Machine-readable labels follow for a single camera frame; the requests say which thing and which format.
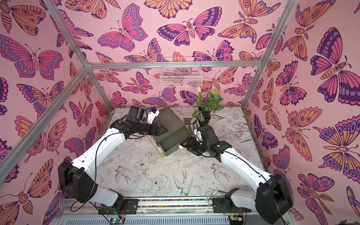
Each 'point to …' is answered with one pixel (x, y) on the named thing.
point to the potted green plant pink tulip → (207, 103)
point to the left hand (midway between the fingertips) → (164, 129)
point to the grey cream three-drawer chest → (173, 118)
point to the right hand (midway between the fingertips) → (180, 147)
